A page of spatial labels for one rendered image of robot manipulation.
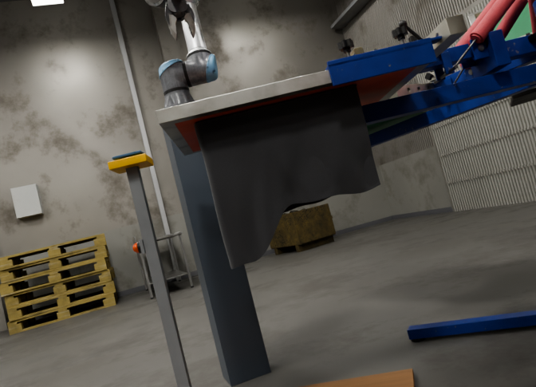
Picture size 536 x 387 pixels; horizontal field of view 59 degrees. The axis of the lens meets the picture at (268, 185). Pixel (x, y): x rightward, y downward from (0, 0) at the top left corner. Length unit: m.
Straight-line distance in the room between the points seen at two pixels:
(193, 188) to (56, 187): 6.52
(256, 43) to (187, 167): 7.55
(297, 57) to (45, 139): 4.81
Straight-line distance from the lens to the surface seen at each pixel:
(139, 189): 1.70
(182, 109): 1.32
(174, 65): 2.23
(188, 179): 2.07
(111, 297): 7.15
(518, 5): 2.21
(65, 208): 8.43
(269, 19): 9.81
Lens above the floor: 0.64
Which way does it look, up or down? 4 degrees up
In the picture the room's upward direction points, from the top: 14 degrees counter-clockwise
